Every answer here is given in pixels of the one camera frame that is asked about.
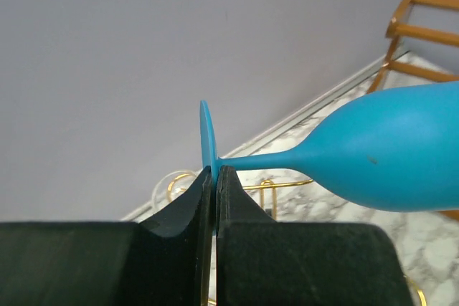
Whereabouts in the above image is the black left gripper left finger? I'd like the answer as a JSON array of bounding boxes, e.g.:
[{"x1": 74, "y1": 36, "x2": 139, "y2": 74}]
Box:
[{"x1": 1, "y1": 168, "x2": 212, "y2": 305}]

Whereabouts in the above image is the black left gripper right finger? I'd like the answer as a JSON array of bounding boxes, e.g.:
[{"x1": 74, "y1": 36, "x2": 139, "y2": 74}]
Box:
[{"x1": 217, "y1": 166, "x2": 412, "y2": 305}]

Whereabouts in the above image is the blue plastic goblet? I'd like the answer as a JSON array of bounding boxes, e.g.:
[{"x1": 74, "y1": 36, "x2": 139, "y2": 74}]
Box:
[{"x1": 199, "y1": 82, "x2": 458, "y2": 212}]

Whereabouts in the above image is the wooden ribbed glass divider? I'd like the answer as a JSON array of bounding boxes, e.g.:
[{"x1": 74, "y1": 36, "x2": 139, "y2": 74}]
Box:
[{"x1": 365, "y1": 0, "x2": 459, "y2": 221}]

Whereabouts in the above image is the gold wire wine glass rack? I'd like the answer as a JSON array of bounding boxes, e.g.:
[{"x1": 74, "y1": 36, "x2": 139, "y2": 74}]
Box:
[{"x1": 150, "y1": 170, "x2": 427, "y2": 305}]

